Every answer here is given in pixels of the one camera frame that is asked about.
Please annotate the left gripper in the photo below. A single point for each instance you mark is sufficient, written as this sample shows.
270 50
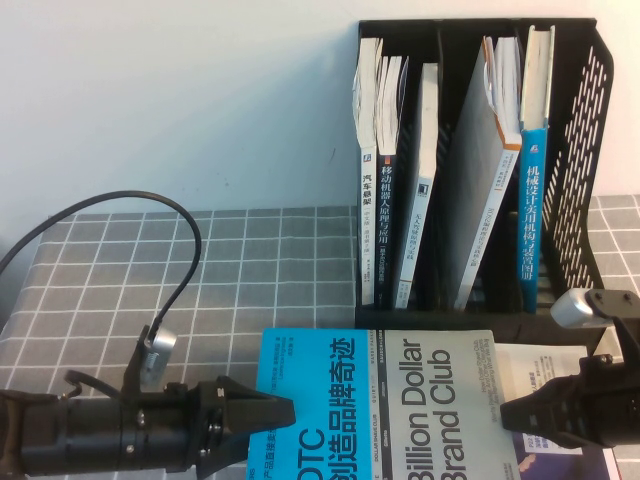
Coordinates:
192 425

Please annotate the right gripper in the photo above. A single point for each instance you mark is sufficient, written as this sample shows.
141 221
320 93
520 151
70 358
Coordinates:
615 400

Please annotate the blue and grey paperback book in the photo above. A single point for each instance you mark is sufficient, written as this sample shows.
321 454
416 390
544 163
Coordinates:
400 400

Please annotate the black plastic book stand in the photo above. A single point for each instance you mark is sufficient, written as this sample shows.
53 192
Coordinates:
450 320

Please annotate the blue spine thick book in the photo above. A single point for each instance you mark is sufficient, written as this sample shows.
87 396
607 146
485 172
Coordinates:
531 210

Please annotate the white spine leaning book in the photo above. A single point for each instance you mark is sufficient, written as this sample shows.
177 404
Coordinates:
417 225

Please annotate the white spine thin book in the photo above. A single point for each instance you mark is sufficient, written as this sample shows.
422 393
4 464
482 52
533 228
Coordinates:
367 200

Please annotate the black spine book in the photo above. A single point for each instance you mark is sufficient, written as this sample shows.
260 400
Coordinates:
385 200

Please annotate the grey cover orange band book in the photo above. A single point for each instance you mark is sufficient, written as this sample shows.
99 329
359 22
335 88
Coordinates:
475 175

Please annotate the white magazine with man portrait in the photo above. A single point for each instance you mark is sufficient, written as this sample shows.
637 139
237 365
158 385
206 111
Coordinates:
540 365

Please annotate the grey checked tablecloth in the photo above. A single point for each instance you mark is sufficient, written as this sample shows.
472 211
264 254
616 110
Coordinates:
100 300

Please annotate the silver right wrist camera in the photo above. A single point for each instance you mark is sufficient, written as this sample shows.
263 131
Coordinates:
572 307

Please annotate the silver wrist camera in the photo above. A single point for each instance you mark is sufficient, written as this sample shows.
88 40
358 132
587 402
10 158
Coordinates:
572 307
161 350

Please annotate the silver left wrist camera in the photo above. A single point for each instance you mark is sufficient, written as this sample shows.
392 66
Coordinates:
161 350

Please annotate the black right camera bracket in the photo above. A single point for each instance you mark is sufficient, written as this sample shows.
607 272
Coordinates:
615 302

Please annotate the black camera bracket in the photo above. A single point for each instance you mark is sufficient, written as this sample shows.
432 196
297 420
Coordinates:
615 302
132 380

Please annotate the black left camera bracket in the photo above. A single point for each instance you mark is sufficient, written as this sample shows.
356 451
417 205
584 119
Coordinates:
132 380

